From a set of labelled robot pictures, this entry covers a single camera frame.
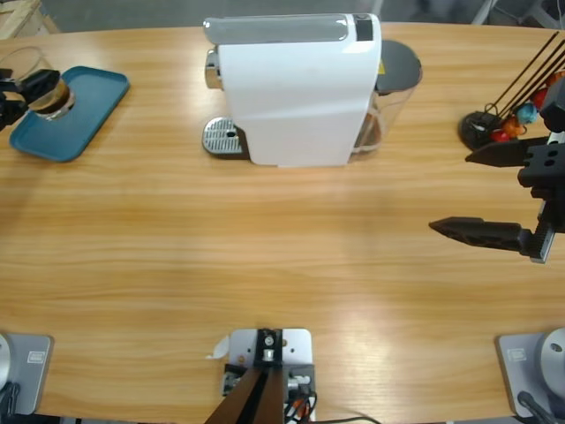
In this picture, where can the red coffee capsule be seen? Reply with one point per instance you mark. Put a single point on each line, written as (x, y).
(499, 135)
(540, 98)

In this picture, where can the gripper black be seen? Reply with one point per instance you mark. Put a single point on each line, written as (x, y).
(11, 108)
(547, 168)

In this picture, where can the clear water tank dark lid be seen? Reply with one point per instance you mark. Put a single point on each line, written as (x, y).
(397, 66)

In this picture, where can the blue coffee capsule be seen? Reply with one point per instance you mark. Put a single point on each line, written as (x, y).
(526, 114)

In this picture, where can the dark camera mount post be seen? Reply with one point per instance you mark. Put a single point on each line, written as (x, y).
(260, 397)

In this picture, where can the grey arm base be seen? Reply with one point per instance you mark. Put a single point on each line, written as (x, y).
(35, 375)
(516, 371)

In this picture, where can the white paper tag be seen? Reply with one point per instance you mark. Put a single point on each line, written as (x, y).
(220, 349)

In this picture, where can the black capsule holder with rods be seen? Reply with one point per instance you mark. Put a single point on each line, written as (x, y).
(474, 126)

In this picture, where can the orange coffee capsule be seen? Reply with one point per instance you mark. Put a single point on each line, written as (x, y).
(555, 79)
(513, 126)

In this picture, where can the drip tray with metal grille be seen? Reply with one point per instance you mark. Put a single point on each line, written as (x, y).
(220, 137)

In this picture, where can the white capsule coffee machine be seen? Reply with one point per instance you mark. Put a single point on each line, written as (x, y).
(300, 97)

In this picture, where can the teal plastic tray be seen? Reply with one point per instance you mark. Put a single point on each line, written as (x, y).
(88, 110)

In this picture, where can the white metal frame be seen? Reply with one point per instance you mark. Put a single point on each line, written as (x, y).
(483, 11)

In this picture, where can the wooden pallet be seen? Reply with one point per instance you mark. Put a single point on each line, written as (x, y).
(17, 17)

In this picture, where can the clear drinking glass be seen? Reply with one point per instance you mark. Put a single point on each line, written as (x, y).
(57, 103)

